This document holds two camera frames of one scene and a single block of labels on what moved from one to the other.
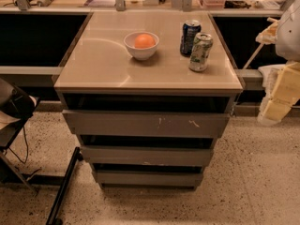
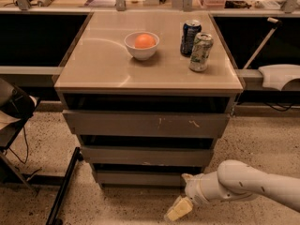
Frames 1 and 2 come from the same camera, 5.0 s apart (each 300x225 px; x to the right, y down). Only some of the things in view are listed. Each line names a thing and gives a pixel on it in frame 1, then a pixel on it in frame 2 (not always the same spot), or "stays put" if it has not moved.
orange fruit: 143,40 stays put
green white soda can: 200,52 stays put
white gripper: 289,35 → 194,189
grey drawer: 146,156 stays put
